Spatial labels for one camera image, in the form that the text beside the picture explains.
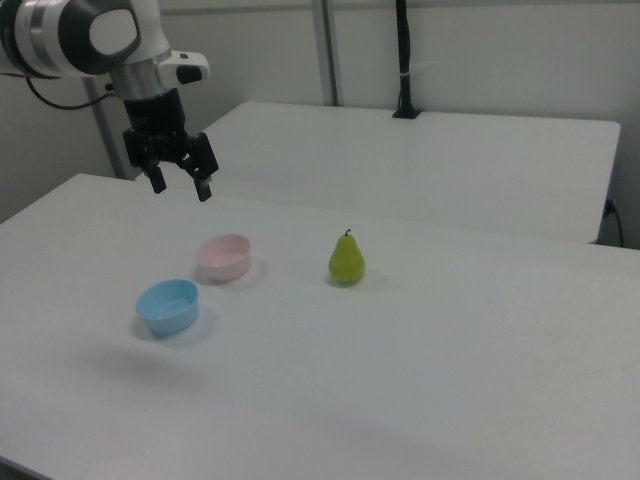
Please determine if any aluminium frame post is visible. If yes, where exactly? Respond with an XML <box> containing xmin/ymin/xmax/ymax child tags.
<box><xmin>82</xmin><ymin>77</ymin><xmax>129</xmax><ymax>181</ymax></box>
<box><xmin>311</xmin><ymin>0</ymin><xmax>347</xmax><ymax>107</ymax></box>

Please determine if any white side table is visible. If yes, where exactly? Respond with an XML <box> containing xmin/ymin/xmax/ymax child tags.
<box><xmin>187</xmin><ymin>101</ymin><xmax>622</xmax><ymax>246</ymax></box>

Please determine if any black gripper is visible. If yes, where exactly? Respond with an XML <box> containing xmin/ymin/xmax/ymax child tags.
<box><xmin>122</xmin><ymin>88</ymin><xmax>221</xmax><ymax>203</ymax></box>

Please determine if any green pear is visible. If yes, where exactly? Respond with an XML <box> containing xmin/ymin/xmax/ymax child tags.
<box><xmin>327</xmin><ymin>228</ymin><xmax>367</xmax><ymax>288</ymax></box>

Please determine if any pink plastic bowl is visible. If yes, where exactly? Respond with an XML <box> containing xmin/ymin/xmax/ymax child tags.
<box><xmin>194</xmin><ymin>233</ymin><xmax>253</xmax><ymax>285</ymax></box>

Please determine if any black wall cable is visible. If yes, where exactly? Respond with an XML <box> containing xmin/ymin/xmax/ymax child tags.
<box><xmin>602</xmin><ymin>197</ymin><xmax>627</xmax><ymax>247</ymax></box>

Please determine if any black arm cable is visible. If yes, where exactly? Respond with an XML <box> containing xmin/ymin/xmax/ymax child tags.
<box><xmin>24</xmin><ymin>74</ymin><xmax>119</xmax><ymax>111</ymax></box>

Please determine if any black camera stand pole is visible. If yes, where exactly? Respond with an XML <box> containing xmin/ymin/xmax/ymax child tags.
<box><xmin>392</xmin><ymin>0</ymin><xmax>424</xmax><ymax>121</ymax></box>

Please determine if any blue plastic bowl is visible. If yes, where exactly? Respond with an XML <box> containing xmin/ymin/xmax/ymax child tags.
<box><xmin>135</xmin><ymin>278</ymin><xmax>200</xmax><ymax>337</ymax></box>

